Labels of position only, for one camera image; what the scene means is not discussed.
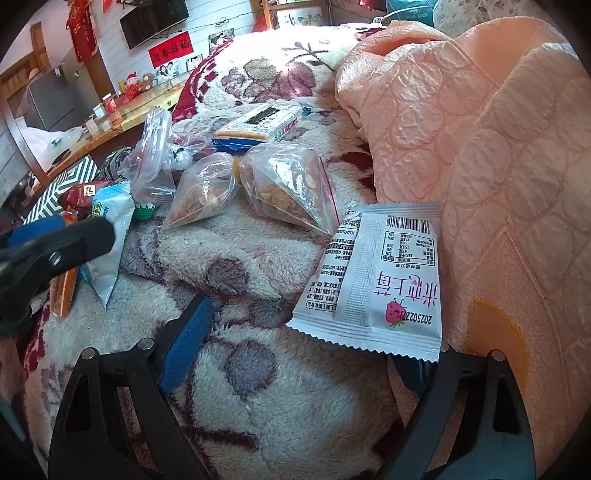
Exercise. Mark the striped cardboard box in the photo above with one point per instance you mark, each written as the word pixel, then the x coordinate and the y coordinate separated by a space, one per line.
pixel 64 184

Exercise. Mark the black television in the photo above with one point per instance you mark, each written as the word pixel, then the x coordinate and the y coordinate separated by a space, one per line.
pixel 154 21

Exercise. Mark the floral fleece blanket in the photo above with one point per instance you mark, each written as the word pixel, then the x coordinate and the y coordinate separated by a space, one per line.
pixel 258 406

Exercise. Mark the red plush doll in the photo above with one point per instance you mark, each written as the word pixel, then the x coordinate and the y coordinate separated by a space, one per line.
pixel 131 84

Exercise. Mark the orange snack packet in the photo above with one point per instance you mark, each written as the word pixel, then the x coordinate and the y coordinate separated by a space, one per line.
pixel 62 290

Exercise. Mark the small floral print fabric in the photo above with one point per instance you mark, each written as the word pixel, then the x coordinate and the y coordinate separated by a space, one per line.
pixel 471 16

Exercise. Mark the wooden chair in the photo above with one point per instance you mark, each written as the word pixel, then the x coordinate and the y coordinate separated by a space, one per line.
pixel 44 99

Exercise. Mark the clear bag of red dates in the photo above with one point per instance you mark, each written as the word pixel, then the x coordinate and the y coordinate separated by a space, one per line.
pixel 152 157

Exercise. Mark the red snack packet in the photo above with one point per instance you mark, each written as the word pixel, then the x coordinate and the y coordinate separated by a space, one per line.
pixel 83 196

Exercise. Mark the peach quilt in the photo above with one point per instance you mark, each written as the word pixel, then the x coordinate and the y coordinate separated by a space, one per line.
pixel 485 161

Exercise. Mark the brown teddy bear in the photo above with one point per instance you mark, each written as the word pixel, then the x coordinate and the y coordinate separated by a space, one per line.
pixel 147 81

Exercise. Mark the black green snack packet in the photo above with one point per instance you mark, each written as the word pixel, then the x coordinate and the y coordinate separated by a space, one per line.
pixel 115 164

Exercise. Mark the small photo frame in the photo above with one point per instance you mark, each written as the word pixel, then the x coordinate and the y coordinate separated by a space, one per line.
pixel 194 62

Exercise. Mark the light wooden shelf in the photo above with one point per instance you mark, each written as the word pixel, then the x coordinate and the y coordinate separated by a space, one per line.
pixel 295 14

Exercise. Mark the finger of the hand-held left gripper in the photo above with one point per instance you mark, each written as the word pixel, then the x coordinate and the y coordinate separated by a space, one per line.
pixel 69 244

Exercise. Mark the yellow blue cracker packet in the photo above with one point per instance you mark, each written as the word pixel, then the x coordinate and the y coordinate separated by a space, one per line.
pixel 258 124

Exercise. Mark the white blue snack packet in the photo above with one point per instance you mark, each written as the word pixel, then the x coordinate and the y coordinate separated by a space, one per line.
pixel 108 230

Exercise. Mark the wooden coffee table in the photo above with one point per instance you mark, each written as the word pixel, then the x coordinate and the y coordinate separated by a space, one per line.
pixel 138 104

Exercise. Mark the tall photo frame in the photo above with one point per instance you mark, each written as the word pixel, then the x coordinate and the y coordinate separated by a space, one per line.
pixel 221 40

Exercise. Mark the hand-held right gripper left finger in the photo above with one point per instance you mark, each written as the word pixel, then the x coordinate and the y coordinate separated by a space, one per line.
pixel 184 341

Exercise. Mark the red banner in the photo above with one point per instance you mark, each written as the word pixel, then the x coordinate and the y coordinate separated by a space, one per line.
pixel 170 50

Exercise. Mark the wide photo frame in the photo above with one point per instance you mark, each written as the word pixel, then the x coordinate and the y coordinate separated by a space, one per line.
pixel 167 71

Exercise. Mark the clear bag of nuts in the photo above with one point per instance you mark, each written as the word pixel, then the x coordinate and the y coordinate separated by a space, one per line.
pixel 198 189
pixel 286 184

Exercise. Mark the white plastic bag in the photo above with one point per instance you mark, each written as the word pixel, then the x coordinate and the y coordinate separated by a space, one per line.
pixel 51 145

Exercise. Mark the green cracker packet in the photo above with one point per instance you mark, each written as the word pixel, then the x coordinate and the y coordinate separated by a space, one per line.
pixel 143 212

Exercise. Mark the white strawberry snack packet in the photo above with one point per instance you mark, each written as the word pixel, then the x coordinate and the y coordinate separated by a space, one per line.
pixel 374 277

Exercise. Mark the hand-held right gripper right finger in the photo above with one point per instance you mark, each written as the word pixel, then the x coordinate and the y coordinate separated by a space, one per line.
pixel 461 397

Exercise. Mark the red tin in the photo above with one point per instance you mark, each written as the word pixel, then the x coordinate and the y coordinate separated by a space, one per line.
pixel 111 104

